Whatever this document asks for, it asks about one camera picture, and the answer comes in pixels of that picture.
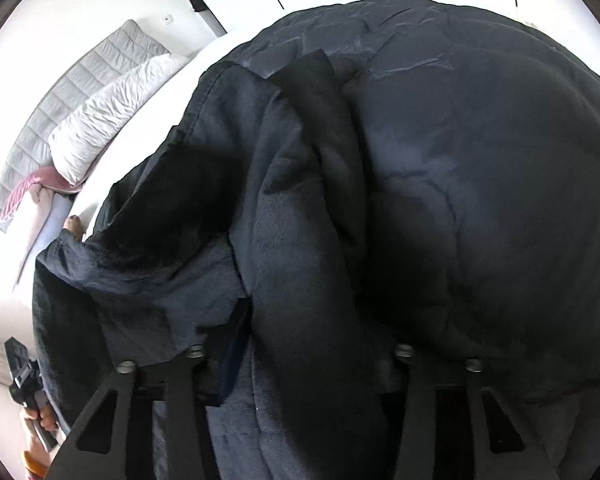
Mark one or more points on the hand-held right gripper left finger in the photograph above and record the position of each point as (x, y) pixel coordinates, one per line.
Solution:
(180, 400)

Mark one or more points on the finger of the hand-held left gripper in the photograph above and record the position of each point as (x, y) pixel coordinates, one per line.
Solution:
(15, 350)

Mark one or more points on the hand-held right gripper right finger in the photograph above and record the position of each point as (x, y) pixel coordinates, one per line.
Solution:
(420, 400)

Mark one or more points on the dark navy quilted coat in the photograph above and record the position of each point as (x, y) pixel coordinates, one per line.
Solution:
(380, 210)

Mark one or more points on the person's left hand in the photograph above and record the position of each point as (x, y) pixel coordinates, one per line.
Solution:
(42, 417)

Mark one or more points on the light blue folded blanket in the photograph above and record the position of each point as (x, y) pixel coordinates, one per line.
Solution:
(50, 230)

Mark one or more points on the pale pink folded blanket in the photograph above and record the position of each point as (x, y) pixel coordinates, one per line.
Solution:
(35, 215)

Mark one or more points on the brown garment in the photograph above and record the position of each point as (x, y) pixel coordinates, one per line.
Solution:
(75, 225)

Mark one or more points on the pink striped folded cloth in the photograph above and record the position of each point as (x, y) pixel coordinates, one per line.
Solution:
(25, 192)

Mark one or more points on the white pillow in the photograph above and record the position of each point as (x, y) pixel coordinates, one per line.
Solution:
(110, 115)

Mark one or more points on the grey quilted headboard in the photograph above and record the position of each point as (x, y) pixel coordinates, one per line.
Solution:
(80, 85)

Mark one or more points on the black hanging item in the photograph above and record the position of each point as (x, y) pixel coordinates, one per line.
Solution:
(197, 0)

